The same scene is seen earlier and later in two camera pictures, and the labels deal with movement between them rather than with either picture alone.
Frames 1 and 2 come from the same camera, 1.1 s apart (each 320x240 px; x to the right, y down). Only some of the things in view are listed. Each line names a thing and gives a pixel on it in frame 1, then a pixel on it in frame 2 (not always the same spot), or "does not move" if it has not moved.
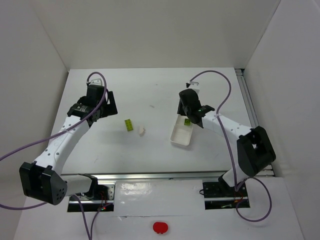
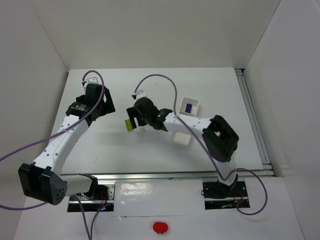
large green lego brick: [128, 125] does not move
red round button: [160, 227] does not move
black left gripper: [110, 104] does not move
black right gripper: [185, 107] to [132, 116]
